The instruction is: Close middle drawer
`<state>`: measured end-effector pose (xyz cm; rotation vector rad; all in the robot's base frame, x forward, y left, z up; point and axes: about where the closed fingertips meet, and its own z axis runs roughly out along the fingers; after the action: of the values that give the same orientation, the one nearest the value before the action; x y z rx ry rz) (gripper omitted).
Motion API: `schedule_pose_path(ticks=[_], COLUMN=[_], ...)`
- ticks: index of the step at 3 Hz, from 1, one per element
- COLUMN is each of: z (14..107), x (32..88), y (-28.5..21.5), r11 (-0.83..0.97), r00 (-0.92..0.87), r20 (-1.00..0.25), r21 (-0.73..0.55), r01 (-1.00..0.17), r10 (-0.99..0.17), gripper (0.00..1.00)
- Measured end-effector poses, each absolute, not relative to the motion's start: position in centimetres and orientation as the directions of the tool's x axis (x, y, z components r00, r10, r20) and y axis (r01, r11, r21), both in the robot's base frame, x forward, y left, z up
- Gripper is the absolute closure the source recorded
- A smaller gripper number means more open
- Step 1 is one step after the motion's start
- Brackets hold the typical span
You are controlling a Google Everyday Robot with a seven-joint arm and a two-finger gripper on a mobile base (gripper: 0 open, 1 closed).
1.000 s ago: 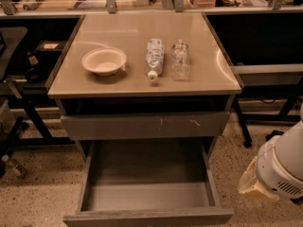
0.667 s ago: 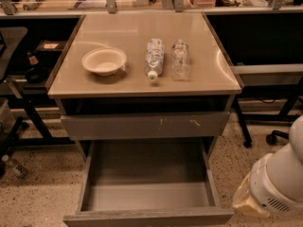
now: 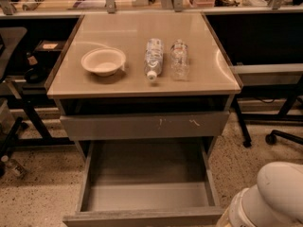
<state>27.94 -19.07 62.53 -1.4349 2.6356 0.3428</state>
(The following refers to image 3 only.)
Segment grey top drawer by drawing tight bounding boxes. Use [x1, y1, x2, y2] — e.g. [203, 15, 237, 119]
[61, 112, 229, 141]

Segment small bottle on floor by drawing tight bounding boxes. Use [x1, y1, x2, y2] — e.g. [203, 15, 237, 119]
[1, 155, 27, 179]

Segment white paper bowl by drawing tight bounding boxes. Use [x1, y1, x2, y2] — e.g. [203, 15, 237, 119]
[81, 48, 126, 77]

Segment clear empty plastic bottle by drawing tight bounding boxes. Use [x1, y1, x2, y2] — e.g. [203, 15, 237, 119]
[170, 40, 189, 80]

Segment black office chair base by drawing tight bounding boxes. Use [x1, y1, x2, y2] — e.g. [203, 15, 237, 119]
[265, 130, 303, 145]

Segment grey drawer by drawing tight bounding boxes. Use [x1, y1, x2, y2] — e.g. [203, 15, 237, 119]
[61, 112, 229, 141]
[62, 138, 223, 227]

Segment grey drawer cabinet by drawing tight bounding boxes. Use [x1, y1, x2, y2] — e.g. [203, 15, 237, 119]
[46, 12, 241, 157]

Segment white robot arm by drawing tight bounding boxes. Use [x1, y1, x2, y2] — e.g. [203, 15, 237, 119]
[216, 162, 303, 227]

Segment clear capped water bottle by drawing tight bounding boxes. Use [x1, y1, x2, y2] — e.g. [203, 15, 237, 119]
[144, 38, 164, 81]

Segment black desk leg frame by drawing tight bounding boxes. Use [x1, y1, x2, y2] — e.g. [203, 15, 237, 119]
[232, 98, 252, 148]

